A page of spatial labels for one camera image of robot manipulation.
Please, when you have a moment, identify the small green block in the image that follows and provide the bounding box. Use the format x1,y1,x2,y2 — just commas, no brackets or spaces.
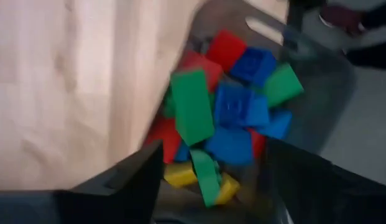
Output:
190,149,222,208

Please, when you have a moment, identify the small yellow block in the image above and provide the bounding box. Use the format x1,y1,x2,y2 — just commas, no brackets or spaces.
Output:
214,172,241,205

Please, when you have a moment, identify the yellow wedge block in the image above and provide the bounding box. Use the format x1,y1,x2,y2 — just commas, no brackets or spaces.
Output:
163,161,198,189

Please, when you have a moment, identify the blue studded brick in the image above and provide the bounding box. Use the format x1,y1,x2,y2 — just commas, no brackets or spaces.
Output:
229,47,277,88
213,82,270,127

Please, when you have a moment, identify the red wedge block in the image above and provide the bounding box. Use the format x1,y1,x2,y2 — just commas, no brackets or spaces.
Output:
179,50,224,91

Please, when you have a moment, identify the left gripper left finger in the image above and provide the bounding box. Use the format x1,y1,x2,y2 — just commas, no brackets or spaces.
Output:
55,140,164,224

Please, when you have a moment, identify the teal green wedge block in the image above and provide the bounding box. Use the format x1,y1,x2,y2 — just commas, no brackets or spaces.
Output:
170,69,216,147

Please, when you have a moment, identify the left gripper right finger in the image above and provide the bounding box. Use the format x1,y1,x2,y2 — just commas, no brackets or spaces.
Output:
257,138,386,224

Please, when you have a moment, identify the clear plastic bin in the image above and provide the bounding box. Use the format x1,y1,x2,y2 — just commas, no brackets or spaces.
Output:
154,0,358,224

